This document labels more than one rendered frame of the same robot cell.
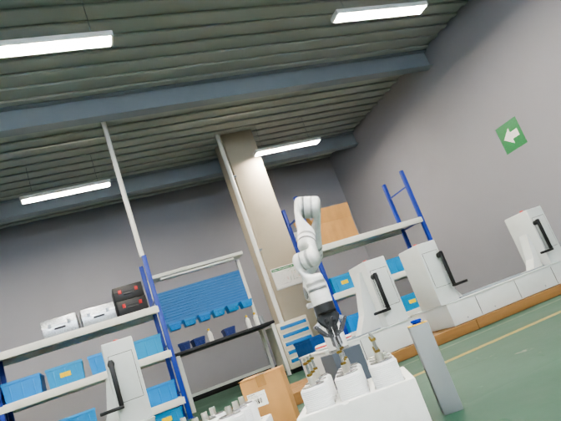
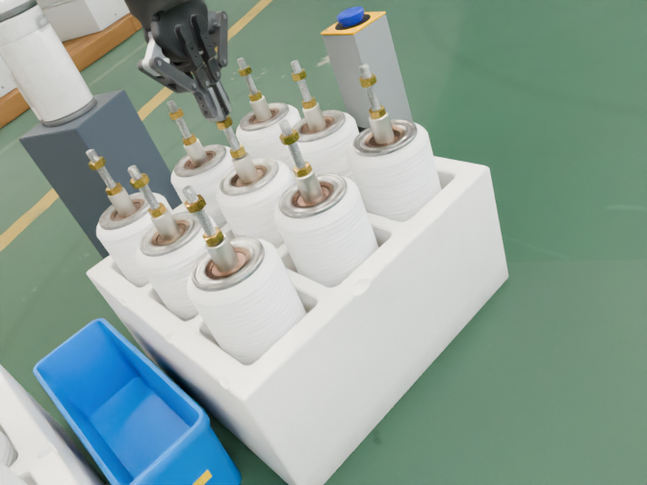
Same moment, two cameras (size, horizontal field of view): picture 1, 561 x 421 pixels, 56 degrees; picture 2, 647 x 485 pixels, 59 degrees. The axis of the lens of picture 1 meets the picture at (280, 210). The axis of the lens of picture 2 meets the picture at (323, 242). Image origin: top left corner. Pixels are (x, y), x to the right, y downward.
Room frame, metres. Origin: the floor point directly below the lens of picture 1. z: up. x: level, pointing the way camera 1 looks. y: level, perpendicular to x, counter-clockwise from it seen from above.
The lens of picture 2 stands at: (1.36, 0.28, 0.55)
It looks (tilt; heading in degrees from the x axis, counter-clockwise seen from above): 34 degrees down; 326
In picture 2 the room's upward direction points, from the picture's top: 22 degrees counter-clockwise
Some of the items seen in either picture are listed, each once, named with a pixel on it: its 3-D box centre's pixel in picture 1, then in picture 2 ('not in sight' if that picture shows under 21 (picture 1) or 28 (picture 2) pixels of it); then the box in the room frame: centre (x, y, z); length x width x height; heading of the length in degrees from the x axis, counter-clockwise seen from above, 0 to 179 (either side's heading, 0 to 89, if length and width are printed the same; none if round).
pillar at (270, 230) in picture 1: (270, 245); not in sight; (8.59, 0.37, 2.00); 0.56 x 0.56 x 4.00; 23
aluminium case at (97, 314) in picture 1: (98, 317); not in sight; (6.02, 2.42, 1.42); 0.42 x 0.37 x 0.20; 26
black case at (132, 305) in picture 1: (131, 308); not in sight; (6.18, 2.07, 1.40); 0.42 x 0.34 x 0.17; 25
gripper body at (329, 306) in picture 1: (326, 314); (170, 11); (1.91, -0.03, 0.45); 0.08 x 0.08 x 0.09
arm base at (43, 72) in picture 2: (332, 332); (42, 66); (2.39, -0.03, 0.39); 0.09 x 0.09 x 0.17; 23
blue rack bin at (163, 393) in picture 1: (158, 394); not in sight; (6.23, 2.06, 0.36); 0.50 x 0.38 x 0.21; 23
